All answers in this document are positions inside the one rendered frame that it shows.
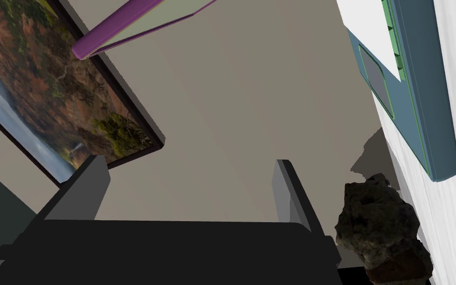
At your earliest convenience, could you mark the framed landscape picture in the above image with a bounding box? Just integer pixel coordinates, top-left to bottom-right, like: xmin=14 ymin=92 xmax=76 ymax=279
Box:
xmin=0 ymin=0 xmax=166 ymax=189

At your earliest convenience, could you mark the purple book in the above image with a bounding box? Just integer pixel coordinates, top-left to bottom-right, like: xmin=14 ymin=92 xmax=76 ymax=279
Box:
xmin=71 ymin=0 xmax=218 ymax=61

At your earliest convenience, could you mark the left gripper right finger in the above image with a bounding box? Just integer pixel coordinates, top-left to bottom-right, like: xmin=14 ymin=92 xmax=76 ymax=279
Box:
xmin=272 ymin=159 xmax=326 ymax=237

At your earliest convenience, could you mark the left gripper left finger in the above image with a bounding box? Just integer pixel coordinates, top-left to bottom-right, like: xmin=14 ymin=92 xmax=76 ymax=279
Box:
xmin=37 ymin=154 xmax=111 ymax=221

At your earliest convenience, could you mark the dark brown lumpy rock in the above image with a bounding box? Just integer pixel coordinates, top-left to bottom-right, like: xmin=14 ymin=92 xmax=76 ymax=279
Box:
xmin=334 ymin=173 xmax=434 ymax=285

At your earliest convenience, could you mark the blue book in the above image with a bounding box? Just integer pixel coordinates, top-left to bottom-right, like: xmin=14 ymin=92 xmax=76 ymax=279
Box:
xmin=347 ymin=0 xmax=456 ymax=183

